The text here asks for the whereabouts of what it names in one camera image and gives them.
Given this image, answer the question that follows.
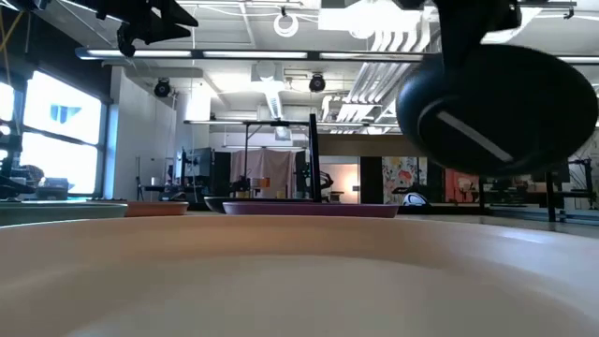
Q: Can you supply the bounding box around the terracotta plate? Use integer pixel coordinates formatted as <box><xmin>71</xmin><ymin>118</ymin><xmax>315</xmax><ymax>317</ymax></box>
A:
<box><xmin>124</xmin><ymin>200</ymin><xmax>190</xmax><ymax>218</ymax></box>

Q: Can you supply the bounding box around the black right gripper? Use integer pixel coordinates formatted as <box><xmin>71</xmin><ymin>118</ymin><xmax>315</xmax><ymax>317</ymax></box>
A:
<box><xmin>432</xmin><ymin>0</ymin><xmax>523</xmax><ymax>71</ymax></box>

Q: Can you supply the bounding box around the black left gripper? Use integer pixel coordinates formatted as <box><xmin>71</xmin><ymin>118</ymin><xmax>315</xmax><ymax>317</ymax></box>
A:
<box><xmin>95</xmin><ymin>0</ymin><xmax>200</xmax><ymax>57</ymax></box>

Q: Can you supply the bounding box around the red wall poster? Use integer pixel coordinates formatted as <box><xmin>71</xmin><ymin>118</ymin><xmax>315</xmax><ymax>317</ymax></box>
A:
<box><xmin>444</xmin><ymin>168</ymin><xmax>481</xmax><ymax>203</ymax></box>

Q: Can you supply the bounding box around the purple plate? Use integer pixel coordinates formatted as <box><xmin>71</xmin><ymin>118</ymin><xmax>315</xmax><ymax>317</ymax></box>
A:
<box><xmin>222</xmin><ymin>201</ymin><xmax>401</xmax><ymax>219</ymax></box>

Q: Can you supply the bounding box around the black background rig frame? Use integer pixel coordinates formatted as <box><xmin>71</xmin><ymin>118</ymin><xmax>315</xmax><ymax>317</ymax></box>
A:
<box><xmin>183</xmin><ymin>119</ymin><xmax>313</xmax><ymax>198</ymax></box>

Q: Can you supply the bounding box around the bright window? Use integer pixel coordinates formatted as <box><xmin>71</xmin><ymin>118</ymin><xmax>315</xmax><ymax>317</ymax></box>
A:
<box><xmin>0</xmin><ymin>69</ymin><xmax>107</xmax><ymax>196</ymax></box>

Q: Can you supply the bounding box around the black and white ball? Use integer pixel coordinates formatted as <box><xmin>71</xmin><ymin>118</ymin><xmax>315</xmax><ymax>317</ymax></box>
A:
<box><xmin>402</xmin><ymin>191</ymin><xmax>430</xmax><ymax>207</ymax></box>

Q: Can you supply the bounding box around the black plate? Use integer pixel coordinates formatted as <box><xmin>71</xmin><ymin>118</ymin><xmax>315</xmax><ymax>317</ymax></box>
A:
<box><xmin>395</xmin><ymin>43</ymin><xmax>599</xmax><ymax>178</ymax></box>

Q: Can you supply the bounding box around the white cable coil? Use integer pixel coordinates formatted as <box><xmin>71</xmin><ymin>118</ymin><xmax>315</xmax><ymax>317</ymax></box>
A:
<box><xmin>272</xmin><ymin>11</ymin><xmax>300</xmax><ymax>38</ymax></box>

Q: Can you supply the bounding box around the white ventilation duct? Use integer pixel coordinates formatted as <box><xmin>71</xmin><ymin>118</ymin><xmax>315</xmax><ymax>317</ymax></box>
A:
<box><xmin>250</xmin><ymin>60</ymin><xmax>286</xmax><ymax>121</ymax></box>

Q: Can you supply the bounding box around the sage green plate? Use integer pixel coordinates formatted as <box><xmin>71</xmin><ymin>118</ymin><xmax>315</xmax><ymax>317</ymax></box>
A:
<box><xmin>0</xmin><ymin>199</ymin><xmax>128</xmax><ymax>227</ymax></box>

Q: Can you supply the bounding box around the beige curtain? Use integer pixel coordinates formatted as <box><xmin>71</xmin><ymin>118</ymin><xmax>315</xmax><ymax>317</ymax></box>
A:
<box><xmin>229</xmin><ymin>148</ymin><xmax>297</xmax><ymax>198</ymax></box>

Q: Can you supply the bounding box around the ceiling light strip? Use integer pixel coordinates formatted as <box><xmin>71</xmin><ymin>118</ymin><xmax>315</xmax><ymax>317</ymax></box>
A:
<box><xmin>74</xmin><ymin>46</ymin><xmax>425</xmax><ymax>62</ymax></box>

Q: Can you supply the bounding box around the floral wall panel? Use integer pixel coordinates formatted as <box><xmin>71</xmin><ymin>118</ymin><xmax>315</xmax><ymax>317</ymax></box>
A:
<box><xmin>382</xmin><ymin>156</ymin><xmax>428</xmax><ymax>203</ymax></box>

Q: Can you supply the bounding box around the peach plate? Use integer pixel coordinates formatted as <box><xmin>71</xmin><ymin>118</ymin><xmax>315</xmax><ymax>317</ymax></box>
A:
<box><xmin>0</xmin><ymin>213</ymin><xmax>599</xmax><ymax>337</ymax></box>

